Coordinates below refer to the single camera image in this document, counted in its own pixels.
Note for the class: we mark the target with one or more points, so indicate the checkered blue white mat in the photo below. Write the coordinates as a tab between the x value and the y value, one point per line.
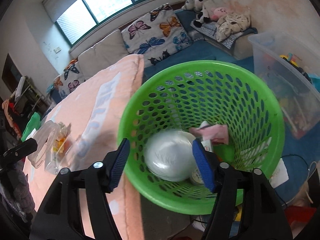
210	30

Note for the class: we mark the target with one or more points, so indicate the black white cow plush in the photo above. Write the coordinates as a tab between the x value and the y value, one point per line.
203	9

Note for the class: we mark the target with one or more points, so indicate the left butterfly cushion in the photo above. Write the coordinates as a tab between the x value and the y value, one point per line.
69	80

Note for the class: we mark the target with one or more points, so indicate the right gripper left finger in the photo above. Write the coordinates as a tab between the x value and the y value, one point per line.
77	199

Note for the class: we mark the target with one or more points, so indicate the pink paper packet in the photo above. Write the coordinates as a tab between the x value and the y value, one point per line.
217	134

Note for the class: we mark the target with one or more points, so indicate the peach Hello blanket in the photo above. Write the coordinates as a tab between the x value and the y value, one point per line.
93	111

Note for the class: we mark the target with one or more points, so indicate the pink plush toy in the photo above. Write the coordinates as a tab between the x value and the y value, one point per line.
219	12

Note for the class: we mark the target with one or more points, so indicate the right butterfly cushion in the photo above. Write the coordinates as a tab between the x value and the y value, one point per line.
156	36

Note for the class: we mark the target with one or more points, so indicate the cream patterned cloth bundle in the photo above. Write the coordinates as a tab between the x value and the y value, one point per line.
231	23

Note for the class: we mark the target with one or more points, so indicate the butterfly cushion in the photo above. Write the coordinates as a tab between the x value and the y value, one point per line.
156	36
69	80

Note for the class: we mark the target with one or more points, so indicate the clear plastic food container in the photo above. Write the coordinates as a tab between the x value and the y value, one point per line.
53	143

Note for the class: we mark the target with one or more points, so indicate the beige cushion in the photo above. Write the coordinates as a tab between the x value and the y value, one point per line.
103	54

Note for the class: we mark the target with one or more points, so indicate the cluttered metal rack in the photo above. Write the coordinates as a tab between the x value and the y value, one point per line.
20	107

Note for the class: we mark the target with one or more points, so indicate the grey plush toy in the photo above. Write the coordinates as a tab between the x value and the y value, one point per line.
189	5

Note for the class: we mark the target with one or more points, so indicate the clear plastic storage bin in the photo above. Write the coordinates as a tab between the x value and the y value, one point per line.
287	65

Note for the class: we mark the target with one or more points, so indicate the green perforated plastic basket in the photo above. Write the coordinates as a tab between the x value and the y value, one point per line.
211	100

